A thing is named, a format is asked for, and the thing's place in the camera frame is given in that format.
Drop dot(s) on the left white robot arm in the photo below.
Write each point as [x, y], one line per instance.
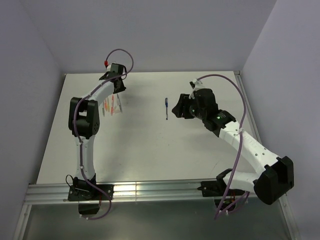
[84, 124]

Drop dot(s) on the red highlighter pen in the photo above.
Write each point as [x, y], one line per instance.
[112, 105]

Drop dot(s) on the blue pen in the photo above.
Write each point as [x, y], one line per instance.
[166, 109]

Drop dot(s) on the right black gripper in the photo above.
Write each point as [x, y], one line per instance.
[184, 100]

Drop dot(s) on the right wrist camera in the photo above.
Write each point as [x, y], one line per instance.
[195, 85]

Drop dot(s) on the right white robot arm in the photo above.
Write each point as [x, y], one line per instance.
[273, 175]

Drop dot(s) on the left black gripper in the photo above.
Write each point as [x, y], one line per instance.
[122, 87]

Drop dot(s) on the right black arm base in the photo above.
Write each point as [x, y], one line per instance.
[216, 188]

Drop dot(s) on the orange highlighter pen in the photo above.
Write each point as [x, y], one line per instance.
[107, 105]

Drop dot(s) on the aluminium mounting rail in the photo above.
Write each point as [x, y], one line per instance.
[121, 192]

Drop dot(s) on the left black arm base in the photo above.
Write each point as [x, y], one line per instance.
[90, 196]

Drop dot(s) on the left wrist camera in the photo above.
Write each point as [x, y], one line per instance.
[107, 65]

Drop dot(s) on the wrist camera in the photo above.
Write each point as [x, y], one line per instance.
[195, 85]
[107, 65]

